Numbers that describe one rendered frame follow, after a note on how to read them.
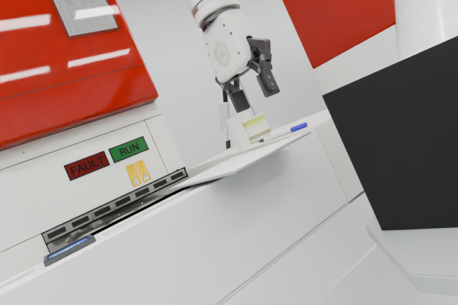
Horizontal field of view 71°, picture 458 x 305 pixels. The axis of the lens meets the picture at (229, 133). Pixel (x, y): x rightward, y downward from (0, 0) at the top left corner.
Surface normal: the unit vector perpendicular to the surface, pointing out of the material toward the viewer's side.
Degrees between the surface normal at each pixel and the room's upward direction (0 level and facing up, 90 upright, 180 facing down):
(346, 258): 90
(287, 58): 90
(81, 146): 90
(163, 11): 90
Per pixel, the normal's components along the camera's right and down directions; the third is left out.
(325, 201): 0.48, -0.22
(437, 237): -0.40, -0.91
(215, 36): -0.77, 0.30
